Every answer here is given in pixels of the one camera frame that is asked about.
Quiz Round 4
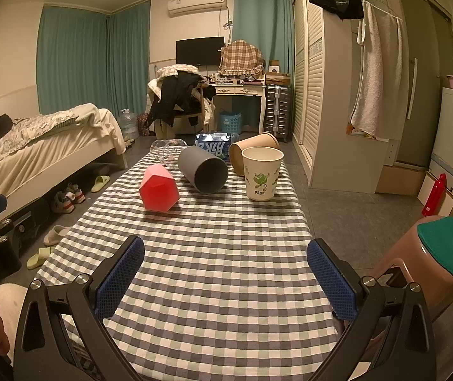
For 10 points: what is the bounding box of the red thermos bottle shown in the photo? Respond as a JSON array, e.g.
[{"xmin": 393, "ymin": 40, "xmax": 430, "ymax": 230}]
[{"xmin": 422, "ymin": 173, "xmax": 447, "ymax": 217}]

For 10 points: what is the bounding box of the white hanging towel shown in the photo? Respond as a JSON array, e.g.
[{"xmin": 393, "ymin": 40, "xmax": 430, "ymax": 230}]
[{"xmin": 351, "ymin": 1, "xmax": 409, "ymax": 140}]

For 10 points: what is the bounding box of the white desk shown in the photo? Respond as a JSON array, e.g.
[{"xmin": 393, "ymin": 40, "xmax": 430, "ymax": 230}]
[{"xmin": 213, "ymin": 84, "xmax": 267, "ymax": 133}]

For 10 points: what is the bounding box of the chair piled with clothes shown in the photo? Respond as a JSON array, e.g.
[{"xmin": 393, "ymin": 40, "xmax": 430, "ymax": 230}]
[{"xmin": 142, "ymin": 64, "xmax": 216, "ymax": 138}]

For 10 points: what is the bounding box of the light green slipper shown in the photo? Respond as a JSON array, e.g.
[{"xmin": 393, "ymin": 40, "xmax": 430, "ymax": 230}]
[{"xmin": 26, "ymin": 247, "xmax": 53, "ymax": 270}]

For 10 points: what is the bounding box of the white sneaker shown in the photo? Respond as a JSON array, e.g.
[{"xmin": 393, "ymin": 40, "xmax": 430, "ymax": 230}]
[{"xmin": 51, "ymin": 183, "xmax": 85, "ymax": 214}]

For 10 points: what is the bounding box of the brown kraft paper cup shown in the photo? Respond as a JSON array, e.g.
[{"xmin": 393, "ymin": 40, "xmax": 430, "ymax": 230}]
[{"xmin": 228, "ymin": 131, "xmax": 280, "ymax": 177}]

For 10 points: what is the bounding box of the grey cylindrical cup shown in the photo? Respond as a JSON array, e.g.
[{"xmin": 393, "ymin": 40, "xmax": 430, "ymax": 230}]
[{"xmin": 177, "ymin": 146, "xmax": 228, "ymax": 194}]

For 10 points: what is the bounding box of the black television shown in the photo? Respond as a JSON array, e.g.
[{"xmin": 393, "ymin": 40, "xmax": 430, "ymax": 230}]
[{"xmin": 176, "ymin": 36, "xmax": 225, "ymax": 66}]

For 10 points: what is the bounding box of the checkered tablecloth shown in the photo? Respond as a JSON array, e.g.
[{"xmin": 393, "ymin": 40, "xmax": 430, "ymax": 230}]
[{"xmin": 36, "ymin": 153, "xmax": 338, "ymax": 380}]

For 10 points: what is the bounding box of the plaid cloth bundle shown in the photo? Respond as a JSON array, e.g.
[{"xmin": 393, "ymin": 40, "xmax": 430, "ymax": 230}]
[{"xmin": 219, "ymin": 40, "xmax": 265, "ymax": 78}]

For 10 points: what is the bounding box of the white air conditioner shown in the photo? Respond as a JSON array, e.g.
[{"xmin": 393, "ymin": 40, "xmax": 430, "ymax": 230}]
[{"xmin": 167, "ymin": 0, "xmax": 227, "ymax": 17}]

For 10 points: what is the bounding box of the teal curtain right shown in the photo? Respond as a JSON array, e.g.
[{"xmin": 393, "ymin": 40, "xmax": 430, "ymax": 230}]
[{"xmin": 232, "ymin": 0, "xmax": 294, "ymax": 73}]

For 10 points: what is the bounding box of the red hexagonal cup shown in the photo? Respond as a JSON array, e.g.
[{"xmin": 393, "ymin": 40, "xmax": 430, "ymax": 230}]
[{"xmin": 139, "ymin": 164, "xmax": 179, "ymax": 212}]

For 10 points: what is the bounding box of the blue laundry basket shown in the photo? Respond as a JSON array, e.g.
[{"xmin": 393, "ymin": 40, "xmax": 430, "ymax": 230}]
[{"xmin": 220, "ymin": 111, "xmax": 242, "ymax": 134}]

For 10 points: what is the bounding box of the bed with beige bedding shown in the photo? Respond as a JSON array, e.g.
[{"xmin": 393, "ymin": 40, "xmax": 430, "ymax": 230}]
[{"xmin": 0, "ymin": 103, "xmax": 126, "ymax": 221}]

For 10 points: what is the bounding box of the brown plastic stool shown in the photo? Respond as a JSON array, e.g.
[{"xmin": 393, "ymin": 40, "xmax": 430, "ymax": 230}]
[{"xmin": 371, "ymin": 216, "xmax": 453, "ymax": 320}]

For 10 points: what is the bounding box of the green stool cushion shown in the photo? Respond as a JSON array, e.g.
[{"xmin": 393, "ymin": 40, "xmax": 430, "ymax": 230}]
[{"xmin": 417, "ymin": 217, "xmax": 453, "ymax": 276}]

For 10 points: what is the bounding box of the blue tissue pack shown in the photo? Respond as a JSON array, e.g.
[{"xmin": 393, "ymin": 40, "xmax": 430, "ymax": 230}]
[{"xmin": 195, "ymin": 132, "xmax": 239, "ymax": 162}]

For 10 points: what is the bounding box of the white slipper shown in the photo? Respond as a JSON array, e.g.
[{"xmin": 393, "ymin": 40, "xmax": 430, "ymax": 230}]
[{"xmin": 43, "ymin": 225, "xmax": 71, "ymax": 247}]

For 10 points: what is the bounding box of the white paper cup green print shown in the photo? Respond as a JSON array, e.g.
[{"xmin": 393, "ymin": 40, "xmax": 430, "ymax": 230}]
[{"xmin": 242, "ymin": 146, "xmax": 284, "ymax": 201}]

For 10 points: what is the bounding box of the silver suitcase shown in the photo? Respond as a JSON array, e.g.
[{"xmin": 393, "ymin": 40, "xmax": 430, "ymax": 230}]
[{"xmin": 264, "ymin": 84, "xmax": 293, "ymax": 142}]

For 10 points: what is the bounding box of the teal window curtain left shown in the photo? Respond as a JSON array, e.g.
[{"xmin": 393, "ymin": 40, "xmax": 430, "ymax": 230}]
[{"xmin": 36, "ymin": 1, "xmax": 151, "ymax": 117}]

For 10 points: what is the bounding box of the white louvered wardrobe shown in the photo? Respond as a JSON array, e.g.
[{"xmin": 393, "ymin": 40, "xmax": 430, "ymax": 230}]
[{"xmin": 293, "ymin": 0, "xmax": 390, "ymax": 194}]

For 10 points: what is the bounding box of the clear water jug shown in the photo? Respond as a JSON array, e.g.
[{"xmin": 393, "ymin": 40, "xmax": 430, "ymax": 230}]
[{"xmin": 118, "ymin": 108, "xmax": 139, "ymax": 140}]

